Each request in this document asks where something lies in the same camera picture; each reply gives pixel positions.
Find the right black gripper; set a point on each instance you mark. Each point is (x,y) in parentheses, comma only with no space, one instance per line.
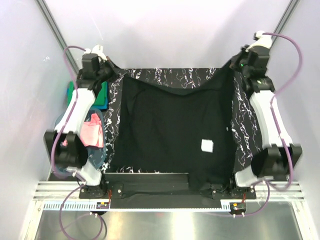
(243,52)

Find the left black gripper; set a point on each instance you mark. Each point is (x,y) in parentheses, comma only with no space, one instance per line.
(114,70)

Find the black t shirt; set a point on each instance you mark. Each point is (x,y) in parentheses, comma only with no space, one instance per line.
(178,130)

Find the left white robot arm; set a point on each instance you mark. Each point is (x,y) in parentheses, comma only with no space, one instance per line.
(67,152)

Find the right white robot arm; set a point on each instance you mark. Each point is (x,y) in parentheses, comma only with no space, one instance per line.
(279,154)

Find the folded green t shirt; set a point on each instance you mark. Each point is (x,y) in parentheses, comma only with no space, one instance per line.
(102,93)

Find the folded blue t shirt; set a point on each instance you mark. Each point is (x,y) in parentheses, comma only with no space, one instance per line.
(106,100)

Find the pink t shirt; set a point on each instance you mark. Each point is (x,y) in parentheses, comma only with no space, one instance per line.
(92,132)

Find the clear blue plastic bin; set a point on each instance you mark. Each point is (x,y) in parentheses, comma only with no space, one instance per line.
(96,155)

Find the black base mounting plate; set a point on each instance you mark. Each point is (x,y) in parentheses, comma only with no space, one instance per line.
(124,185)

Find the right aluminium frame post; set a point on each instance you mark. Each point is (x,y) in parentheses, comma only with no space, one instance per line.
(287,14)

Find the aluminium frame post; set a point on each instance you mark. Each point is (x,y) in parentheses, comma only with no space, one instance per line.
(68,58)
(287,14)

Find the left aluminium frame post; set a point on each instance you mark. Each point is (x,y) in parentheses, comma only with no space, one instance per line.
(68,58)

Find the white slotted cable duct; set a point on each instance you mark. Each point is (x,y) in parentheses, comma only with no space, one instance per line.
(120,206)

